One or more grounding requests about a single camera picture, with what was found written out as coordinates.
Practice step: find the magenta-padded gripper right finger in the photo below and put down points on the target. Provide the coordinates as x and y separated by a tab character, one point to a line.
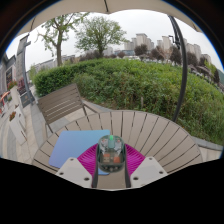
146	171

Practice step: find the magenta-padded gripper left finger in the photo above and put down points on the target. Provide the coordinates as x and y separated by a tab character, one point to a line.
75	171

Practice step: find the transparent computer mouse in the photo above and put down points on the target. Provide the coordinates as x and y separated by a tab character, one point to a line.
111	153

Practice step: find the blue mouse pad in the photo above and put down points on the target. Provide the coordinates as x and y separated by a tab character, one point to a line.
73	146

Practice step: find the slatted wooden chair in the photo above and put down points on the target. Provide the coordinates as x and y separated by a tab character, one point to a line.
60	103

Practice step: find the green hedge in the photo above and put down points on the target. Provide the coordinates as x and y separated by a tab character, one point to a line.
133	86

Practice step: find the black curved parasol pole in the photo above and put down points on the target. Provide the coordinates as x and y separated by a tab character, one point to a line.
184	76

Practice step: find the dark sign pillar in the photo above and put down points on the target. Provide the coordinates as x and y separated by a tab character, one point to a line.
21	66

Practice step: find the thin sparse tree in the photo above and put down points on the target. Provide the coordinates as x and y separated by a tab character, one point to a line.
59	50

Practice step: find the far apartment buildings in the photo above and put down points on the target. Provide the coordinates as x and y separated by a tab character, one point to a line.
141	40

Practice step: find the bushy green tree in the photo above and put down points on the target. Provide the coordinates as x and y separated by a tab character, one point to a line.
98	33

